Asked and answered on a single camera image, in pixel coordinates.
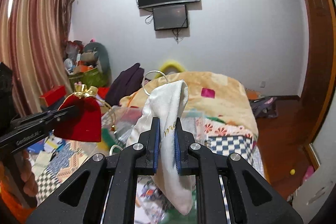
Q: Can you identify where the white drawstring pouch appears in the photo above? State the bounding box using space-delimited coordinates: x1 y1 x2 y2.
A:
120 73 193 215

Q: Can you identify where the red velvet pouch gold ribbon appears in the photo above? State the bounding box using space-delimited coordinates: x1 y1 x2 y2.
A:
54 84 112 143

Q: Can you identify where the left human hand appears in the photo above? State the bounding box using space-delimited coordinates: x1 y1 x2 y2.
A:
21 150 38 197

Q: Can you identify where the red box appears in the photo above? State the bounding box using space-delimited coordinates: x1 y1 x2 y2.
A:
39 85 67 107

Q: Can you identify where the clear plastic storage box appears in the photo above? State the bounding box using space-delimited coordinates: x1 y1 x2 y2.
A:
100 105 208 151

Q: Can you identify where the beige plush blanket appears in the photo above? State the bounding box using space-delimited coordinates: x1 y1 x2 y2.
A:
119 70 259 135

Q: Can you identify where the red cushion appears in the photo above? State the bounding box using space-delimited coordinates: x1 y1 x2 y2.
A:
97 87 109 100

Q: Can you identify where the dark purple garment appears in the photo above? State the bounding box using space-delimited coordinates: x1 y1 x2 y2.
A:
105 63 144 106

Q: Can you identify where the yellow plush arch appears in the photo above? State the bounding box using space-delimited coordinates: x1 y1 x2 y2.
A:
158 60 186 76

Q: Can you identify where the green cardboard box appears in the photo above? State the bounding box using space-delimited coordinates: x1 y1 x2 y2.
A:
68 68 108 88

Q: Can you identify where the bag on floor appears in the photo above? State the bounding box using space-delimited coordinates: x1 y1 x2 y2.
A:
249 96 278 119

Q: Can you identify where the grey plush toy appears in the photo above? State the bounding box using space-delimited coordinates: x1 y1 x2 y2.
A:
80 42 110 75

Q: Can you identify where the striped pink gold curtain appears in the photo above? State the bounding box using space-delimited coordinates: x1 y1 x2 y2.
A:
1 0 71 116

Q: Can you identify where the brown wooden door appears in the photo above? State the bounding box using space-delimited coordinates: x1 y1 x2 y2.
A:
301 0 335 151

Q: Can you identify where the small wall monitor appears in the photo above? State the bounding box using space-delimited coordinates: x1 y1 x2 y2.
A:
153 5 189 31

